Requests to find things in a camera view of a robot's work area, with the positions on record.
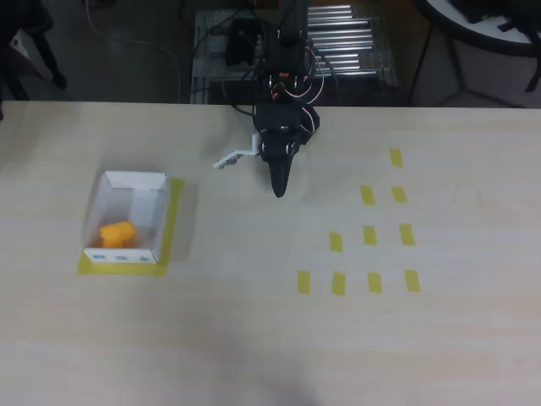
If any yellow plastic object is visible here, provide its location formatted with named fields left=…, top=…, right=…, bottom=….
left=98, top=220, right=138, bottom=250

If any white cardboard box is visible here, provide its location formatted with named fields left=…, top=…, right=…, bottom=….
left=82, top=169, right=172, bottom=266

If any round white black-rimmed table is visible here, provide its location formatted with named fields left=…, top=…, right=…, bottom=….
left=407, top=0, right=541, bottom=107

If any person in dark clothes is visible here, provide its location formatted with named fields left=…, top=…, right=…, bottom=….
left=0, top=0, right=69, bottom=102

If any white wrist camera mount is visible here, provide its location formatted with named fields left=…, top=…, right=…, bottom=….
left=211, top=134, right=261, bottom=172

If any black power cable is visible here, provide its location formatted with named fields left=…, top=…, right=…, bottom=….
left=221, top=78, right=260, bottom=118

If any red white servo cable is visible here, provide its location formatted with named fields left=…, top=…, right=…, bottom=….
left=302, top=44, right=326, bottom=105

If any white floor cable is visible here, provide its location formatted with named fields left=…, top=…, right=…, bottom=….
left=83, top=0, right=183, bottom=102

